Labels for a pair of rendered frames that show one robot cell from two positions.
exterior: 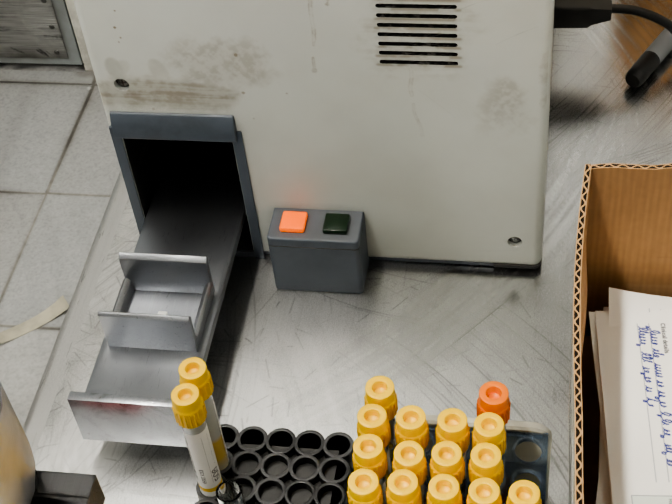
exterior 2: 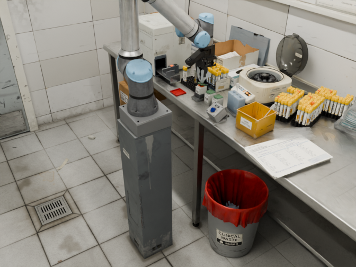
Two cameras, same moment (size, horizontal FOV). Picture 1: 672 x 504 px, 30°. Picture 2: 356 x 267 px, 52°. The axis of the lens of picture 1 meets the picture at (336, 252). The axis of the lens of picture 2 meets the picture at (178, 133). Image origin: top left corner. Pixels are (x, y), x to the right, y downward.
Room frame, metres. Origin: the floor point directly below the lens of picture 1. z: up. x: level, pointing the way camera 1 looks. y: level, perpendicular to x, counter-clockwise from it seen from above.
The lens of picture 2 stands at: (-0.92, 1.54, 1.82)
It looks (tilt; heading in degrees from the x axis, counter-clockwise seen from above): 33 degrees down; 314
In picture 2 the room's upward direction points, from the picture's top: straight up
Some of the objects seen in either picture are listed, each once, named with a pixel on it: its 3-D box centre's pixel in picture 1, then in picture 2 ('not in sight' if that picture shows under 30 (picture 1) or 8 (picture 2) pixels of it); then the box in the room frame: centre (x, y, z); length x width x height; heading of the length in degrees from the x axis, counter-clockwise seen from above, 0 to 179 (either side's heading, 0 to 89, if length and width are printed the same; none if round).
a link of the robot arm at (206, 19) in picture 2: not in sight; (205, 25); (0.22, 0.14, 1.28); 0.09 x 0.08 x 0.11; 66
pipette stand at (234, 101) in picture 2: not in sight; (236, 103); (-0.01, 0.14, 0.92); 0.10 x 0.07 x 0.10; 158
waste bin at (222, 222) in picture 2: not in sight; (233, 214); (-0.09, 0.18, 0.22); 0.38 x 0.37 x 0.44; 166
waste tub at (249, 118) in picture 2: not in sight; (255, 119); (-0.17, 0.21, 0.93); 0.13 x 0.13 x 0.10; 81
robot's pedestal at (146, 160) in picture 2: not in sight; (147, 188); (0.26, 0.54, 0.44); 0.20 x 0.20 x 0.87; 76
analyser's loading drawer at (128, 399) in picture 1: (169, 284); (166, 72); (0.54, 0.11, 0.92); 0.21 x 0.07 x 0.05; 166
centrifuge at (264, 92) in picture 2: not in sight; (260, 85); (0.01, -0.10, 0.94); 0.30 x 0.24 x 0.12; 67
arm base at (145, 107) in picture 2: not in sight; (142, 99); (0.26, 0.54, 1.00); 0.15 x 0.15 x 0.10
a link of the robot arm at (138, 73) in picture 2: not in sight; (139, 77); (0.27, 0.54, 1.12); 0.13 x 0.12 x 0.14; 156
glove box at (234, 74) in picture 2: not in sight; (245, 74); (0.17, -0.18, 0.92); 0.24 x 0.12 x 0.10; 76
